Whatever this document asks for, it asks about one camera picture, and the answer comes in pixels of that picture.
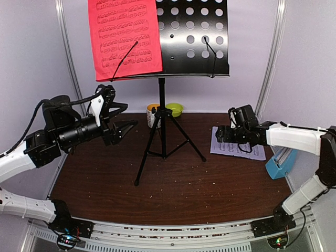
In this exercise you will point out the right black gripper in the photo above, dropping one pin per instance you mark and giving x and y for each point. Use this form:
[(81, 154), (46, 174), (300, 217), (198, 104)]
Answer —
[(224, 129)]

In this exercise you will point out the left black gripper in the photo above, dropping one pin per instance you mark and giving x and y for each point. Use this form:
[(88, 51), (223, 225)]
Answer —
[(114, 133)]

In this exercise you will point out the white sheet music paper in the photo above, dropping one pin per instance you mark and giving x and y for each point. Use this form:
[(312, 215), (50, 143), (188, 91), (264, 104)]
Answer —
[(238, 150)]

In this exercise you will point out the blue metronome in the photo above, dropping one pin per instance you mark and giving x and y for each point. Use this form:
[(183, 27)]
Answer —
[(281, 163)]

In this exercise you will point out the red sheet music paper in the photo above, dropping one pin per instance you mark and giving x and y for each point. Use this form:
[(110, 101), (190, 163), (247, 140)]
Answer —
[(125, 38)]

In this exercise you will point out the black music stand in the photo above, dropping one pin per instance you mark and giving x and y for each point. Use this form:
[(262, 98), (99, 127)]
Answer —
[(194, 43)]

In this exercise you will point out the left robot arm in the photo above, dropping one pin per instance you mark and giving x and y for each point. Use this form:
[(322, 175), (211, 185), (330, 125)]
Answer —
[(64, 130)]

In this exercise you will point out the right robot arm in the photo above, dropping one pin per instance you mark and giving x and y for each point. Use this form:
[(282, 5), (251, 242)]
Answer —
[(244, 128)]

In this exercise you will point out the white floral mug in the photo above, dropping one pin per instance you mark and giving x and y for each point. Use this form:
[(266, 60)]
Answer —
[(151, 110)]

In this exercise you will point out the green bowl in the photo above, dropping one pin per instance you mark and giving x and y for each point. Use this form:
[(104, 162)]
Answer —
[(174, 109)]

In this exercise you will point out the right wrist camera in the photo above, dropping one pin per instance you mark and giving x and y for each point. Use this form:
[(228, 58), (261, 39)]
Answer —
[(231, 114)]

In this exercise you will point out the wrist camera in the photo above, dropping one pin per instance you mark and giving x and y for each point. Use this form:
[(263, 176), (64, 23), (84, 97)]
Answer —
[(99, 106), (231, 114)]

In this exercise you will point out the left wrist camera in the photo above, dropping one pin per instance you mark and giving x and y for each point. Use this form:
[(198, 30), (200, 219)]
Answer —
[(99, 106)]

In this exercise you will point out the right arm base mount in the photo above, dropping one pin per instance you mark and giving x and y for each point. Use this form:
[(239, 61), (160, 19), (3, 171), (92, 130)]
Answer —
[(270, 228)]

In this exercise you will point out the front aluminium rail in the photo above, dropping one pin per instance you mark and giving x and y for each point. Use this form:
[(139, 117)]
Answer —
[(232, 236)]

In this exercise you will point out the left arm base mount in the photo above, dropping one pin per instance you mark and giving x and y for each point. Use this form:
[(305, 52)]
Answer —
[(69, 235)]

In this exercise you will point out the left aluminium frame post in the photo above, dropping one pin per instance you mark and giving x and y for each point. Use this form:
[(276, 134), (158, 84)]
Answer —
[(65, 39)]

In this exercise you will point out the aluminium frame post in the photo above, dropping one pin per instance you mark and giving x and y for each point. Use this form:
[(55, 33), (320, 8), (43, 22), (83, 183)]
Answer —
[(65, 39), (273, 55)]

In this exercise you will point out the right aluminium frame post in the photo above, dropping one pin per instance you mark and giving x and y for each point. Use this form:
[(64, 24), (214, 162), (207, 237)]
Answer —
[(273, 55)]

